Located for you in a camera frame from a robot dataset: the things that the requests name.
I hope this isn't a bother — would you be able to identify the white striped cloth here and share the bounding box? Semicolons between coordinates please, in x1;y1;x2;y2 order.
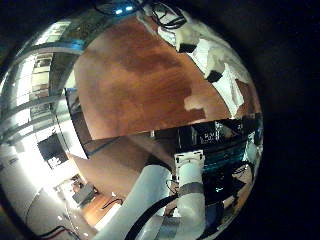
213;49;256;118

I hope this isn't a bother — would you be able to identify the black monitor screen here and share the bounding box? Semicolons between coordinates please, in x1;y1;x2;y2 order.
37;133;70;170

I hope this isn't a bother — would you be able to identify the small grey cart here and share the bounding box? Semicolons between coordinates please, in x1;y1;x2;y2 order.
71;182;98;206

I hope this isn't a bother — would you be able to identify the black cable bundle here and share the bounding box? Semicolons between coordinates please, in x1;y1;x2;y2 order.
149;1;188;31

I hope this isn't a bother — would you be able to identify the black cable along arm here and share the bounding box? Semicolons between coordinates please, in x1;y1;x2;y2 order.
124;194;180;240

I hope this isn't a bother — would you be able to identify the black floor cable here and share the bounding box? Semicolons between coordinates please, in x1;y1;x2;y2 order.
100;197;125;211

